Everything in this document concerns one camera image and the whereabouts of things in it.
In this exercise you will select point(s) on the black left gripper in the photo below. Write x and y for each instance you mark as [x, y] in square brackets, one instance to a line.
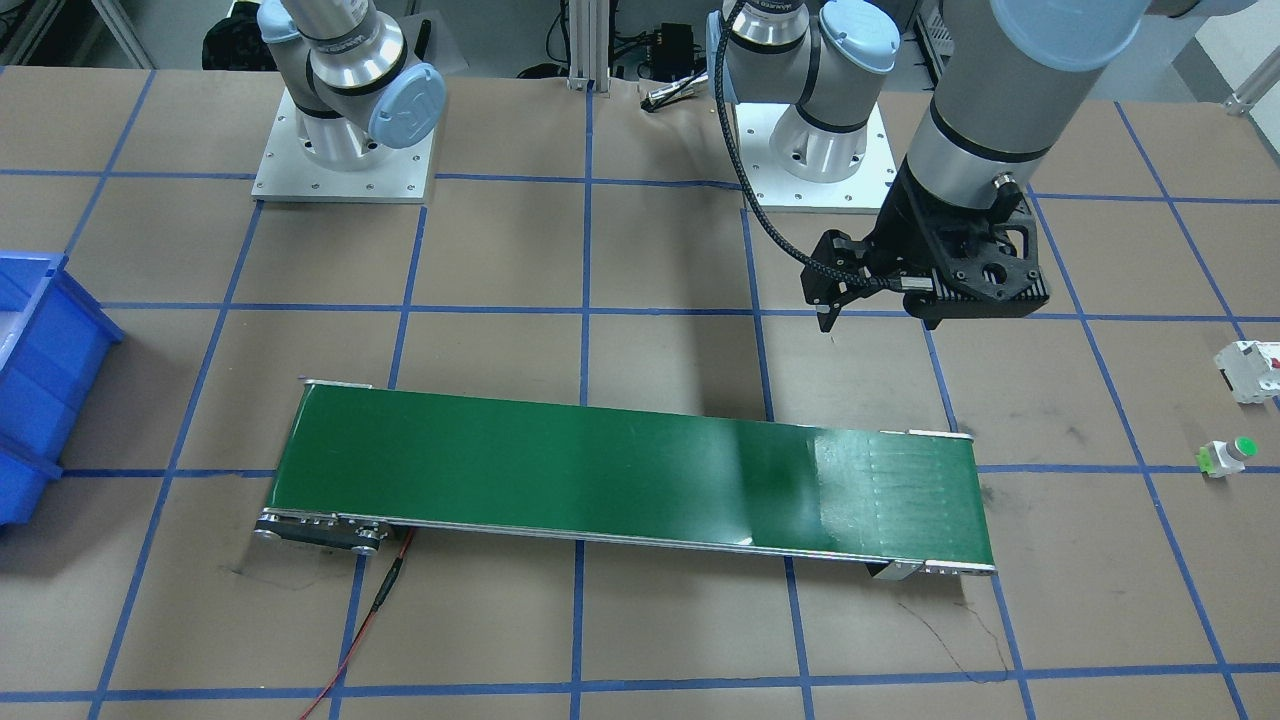
[893, 226]

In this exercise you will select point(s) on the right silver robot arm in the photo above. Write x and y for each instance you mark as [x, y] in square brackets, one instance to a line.
[354, 78]

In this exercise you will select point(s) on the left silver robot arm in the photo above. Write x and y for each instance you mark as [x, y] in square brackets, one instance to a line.
[1019, 72]

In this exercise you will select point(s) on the blue plastic bin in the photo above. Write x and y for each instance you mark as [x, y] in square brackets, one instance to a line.
[54, 336]

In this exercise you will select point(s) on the green conveyor belt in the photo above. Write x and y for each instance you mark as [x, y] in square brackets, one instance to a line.
[358, 461]

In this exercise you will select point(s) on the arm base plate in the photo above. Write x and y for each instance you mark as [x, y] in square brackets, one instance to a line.
[793, 167]
[308, 159]

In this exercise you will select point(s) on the aluminium frame post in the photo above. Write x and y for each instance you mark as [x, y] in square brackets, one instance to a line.
[590, 46]

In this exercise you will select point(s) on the green push button switch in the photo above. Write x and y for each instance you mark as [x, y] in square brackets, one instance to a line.
[1219, 459]

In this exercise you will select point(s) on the red white circuit breaker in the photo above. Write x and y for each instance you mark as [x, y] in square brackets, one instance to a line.
[1251, 369]

